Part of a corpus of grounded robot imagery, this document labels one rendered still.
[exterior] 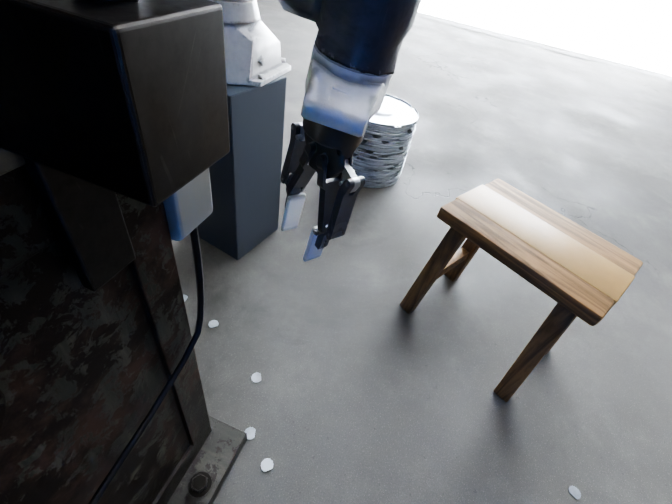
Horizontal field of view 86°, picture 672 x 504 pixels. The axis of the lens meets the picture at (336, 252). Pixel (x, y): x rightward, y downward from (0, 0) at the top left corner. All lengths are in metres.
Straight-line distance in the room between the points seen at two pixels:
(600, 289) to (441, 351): 0.37
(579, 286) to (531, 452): 0.37
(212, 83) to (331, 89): 0.20
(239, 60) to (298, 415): 0.71
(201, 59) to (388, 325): 0.84
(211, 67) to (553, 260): 0.70
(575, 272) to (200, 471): 0.74
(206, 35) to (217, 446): 0.67
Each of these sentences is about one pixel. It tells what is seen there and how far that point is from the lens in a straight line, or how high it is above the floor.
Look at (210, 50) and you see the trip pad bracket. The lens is 0.19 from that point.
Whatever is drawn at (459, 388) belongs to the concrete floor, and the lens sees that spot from 0.93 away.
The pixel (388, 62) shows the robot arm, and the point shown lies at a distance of 0.40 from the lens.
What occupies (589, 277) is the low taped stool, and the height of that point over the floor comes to 0.33.
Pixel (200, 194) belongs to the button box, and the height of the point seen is 0.53.
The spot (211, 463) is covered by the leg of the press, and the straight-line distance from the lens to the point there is 0.75.
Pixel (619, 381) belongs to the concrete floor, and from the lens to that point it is 1.20.
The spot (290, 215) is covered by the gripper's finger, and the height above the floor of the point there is 0.39.
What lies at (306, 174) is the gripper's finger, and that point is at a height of 0.47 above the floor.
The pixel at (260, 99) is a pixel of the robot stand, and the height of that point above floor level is 0.42.
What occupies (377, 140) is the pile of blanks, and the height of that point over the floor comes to 0.18.
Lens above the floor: 0.74
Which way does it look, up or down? 43 degrees down
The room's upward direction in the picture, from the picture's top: 12 degrees clockwise
